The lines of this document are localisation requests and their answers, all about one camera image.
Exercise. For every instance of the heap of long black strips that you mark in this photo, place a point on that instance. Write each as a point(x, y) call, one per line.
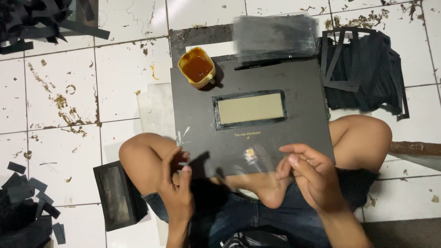
point(31, 20)

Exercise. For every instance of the black pen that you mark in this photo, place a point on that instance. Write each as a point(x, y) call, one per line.
point(258, 64)

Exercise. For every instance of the stack of clear plastic sheets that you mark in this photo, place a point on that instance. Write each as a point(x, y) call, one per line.
point(275, 36)

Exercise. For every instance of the dark stained board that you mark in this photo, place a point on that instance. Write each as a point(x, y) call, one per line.
point(198, 38)

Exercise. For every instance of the small black windowed box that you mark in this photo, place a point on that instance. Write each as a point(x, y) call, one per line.
point(115, 196)

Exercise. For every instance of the blue denim shorts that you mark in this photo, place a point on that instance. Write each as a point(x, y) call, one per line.
point(241, 217)

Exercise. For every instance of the person's right leg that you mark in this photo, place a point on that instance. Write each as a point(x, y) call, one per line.
point(358, 141)

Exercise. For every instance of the dark floor mat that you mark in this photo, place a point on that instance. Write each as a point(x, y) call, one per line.
point(403, 236)

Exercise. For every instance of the white board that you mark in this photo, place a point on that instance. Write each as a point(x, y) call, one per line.
point(156, 110)

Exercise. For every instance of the clear plastic film sheet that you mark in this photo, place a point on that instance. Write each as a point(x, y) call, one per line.
point(234, 162)

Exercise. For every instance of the white paper sheet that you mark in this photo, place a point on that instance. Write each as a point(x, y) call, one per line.
point(210, 49)

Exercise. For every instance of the black box lid with window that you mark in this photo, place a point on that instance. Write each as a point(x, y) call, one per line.
point(262, 148)

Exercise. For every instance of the person's right hand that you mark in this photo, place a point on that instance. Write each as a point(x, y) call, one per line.
point(317, 182)

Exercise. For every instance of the pile of black paper frames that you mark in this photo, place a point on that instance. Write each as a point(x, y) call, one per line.
point(368, 72)

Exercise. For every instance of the person's left hand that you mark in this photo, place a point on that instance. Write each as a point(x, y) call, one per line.
point(174, 196)

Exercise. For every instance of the yellow cup of brown glue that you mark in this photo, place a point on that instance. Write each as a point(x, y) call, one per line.
point(196, 67)

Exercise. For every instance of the heap of small black offcuts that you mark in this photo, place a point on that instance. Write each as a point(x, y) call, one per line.
point(24, 206)

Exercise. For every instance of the brown wooden plank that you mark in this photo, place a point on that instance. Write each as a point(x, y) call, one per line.
point(415, 148)

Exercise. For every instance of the person's leg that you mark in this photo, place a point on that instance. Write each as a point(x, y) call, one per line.
point(144, 162)
point(358, 141)

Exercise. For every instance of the person's left leg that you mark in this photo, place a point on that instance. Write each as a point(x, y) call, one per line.
point(144, 162)

